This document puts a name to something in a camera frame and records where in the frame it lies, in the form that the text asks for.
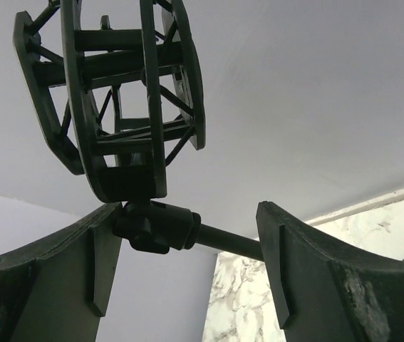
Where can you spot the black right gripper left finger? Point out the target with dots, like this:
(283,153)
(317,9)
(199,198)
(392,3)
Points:
(58,288)

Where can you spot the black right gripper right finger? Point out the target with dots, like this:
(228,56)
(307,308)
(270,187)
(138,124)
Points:
(325,289)

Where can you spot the black shock mount round-base stand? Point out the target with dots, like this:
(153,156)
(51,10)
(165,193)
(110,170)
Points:
(118,106)

